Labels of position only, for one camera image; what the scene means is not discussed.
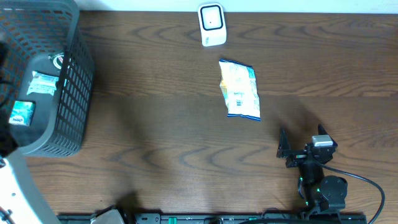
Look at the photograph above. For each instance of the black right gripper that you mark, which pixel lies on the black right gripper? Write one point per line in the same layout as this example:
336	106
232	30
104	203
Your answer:
296	157

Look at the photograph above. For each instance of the cream blue chips bag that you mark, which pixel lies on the cream blue chips bag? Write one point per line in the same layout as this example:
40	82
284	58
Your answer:
239	90

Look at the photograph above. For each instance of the dark green Zam-Buk tin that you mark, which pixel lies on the dark green Zam-Buk tin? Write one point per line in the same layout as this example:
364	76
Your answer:
57	59

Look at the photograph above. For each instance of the mint green wipes packet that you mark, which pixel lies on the mint green wipes packet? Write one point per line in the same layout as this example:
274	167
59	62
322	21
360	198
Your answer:
42	84

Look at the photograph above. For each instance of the teal Kleenex tissue pack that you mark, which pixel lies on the teal Kleenex tissue pack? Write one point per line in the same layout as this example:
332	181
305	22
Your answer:
22	113

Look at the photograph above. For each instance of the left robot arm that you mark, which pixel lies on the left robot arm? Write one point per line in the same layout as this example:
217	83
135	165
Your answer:
22	202

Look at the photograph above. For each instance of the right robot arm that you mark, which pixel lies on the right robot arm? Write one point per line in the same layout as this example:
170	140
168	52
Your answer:
324	195

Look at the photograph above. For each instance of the white barcode scanner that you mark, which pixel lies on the white barcode scanner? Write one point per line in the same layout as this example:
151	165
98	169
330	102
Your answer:
212	24

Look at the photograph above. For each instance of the grey plastic mesh basket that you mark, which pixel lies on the grey plastic mesh basket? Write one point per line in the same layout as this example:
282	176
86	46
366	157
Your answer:
32	31

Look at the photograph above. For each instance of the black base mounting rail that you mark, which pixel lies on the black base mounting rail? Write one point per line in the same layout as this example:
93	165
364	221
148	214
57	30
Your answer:
272	217

